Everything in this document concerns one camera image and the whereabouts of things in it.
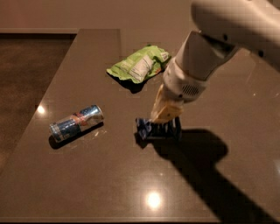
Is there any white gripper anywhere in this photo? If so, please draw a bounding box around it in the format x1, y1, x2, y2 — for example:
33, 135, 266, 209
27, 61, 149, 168
150, 59, 207, 123

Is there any blue rxbar blueberry wrapper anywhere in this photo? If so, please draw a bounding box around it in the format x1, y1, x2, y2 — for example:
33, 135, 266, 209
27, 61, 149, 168
136, 117, 181, 141

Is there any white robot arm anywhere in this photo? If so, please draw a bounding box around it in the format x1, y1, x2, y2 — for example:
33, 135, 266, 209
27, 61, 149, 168
150, 0, 280, 123

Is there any green rice chip bag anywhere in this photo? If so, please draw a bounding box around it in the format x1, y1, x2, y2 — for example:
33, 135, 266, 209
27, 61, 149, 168
107, 45, 171, 84

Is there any blue silver energy drink can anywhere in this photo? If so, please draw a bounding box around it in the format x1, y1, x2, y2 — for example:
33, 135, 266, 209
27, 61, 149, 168
49, 105, 104, 143

